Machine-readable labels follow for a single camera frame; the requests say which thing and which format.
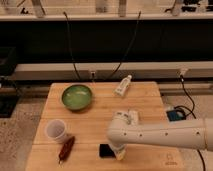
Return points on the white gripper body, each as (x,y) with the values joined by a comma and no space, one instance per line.
(119,152)

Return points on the black eraser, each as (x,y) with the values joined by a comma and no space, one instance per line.
(105,151)

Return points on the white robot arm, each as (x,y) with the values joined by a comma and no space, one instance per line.
(124,129)

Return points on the brown sausage toy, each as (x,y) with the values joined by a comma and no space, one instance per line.
(66,149)

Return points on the white plastic bottle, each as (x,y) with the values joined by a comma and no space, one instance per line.
(123,86)

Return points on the blue box on floor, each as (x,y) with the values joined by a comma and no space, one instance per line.
(173,115)

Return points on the clear plastic cup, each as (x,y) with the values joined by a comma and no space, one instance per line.
(56,130)

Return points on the green bowl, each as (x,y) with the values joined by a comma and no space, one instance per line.
(77,97)

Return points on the black bin at left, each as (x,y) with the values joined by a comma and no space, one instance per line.
(8,63)

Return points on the white wall outlet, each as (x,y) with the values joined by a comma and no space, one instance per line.
(92,73)

